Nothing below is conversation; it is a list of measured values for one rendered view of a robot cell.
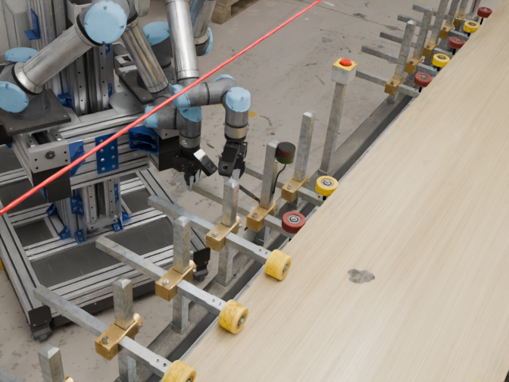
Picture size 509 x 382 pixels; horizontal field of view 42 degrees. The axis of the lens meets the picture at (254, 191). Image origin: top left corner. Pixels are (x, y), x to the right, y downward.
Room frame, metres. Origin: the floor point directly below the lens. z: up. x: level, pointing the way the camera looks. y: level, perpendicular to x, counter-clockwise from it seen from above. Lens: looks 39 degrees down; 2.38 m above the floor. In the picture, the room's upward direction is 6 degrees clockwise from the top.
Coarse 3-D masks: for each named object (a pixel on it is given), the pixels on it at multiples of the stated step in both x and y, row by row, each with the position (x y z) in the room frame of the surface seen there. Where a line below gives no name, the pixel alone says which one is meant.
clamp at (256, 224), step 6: (276, 204) 1.81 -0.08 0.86; (258, 210) 1.75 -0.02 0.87; (264, 210) 1.76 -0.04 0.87; (270, 210) 1.77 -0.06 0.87; (276, 210) 1.79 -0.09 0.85; (258, 216) 1.72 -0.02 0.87; (264, 216) 1.73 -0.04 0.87; (246, 222) 1.72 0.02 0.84; (252, 222) 1.71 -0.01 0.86; (258, 222) 1.69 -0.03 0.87; (252, 228) 1.70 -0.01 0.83; (258, 228) 1.70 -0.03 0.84
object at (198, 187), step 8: (192, 184) 1.87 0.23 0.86; (200, 184) 1.87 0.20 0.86; (200, 192) 1.85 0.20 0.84; (208, 192) 1.84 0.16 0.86; (216, 192) 1.84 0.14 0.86; (216, 200) 1.82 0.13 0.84; (240, 208) 1.77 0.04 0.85; (248, 208) 1.77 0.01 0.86; (272, 216) 1.74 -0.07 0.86; (264, 224) 1.72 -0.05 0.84; (272, 224) 1.71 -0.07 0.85; (280, 224) 1.70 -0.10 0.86; (280, 232) 1.69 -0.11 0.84
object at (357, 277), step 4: (352, 268) 1.49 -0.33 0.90; (348, 272) 1.47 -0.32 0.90; (352, 272) 1.46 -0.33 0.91; (356, 272) 1.46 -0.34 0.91; (360, 272) 1.47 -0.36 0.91; (364, 272) 1.47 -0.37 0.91; (368, 272) 1.47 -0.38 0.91; (352, 276) 1.45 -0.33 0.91; (356, 276) 1.45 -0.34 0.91; (360, 276) 1.45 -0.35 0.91; (364, 276) 1.44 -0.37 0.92; (368, 276) 1.45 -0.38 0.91; (372, 276) 1.45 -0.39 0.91; (352, 280) 1.43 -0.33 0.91; (356, 280) 1.43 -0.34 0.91; (360, 280) 1.43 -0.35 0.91; (364, 280) 1.44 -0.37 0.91; (368, 280) 1.44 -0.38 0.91
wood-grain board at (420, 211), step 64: (448, 64) 2.95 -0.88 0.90; (448, 128) 2.37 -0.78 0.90; (384, 192) 1.90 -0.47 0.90; (448, 192) 1.94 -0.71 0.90; (320, 256) 1.53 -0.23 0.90; (384, 256) 1.56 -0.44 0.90; (448, 256) 1.59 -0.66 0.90; (256, 320) 1.24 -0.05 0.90; (320, 320) 1.26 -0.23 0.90; (384, 320) 1.29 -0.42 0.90; (448, 320) 1.32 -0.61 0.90
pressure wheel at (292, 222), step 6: (288, 216) 1.70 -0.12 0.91; (294, 216) 1.70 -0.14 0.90; (300, 216) 1.70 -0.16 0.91; (282, 222) 1.68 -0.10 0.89; (288, 222) 1.67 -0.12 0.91; (294, 222) 1.67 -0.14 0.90; (300, 222) 1.67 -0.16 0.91; (288, 228) 1.65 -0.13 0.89; (294, 228) 1.65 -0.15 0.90; (300, 228) 1.66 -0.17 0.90
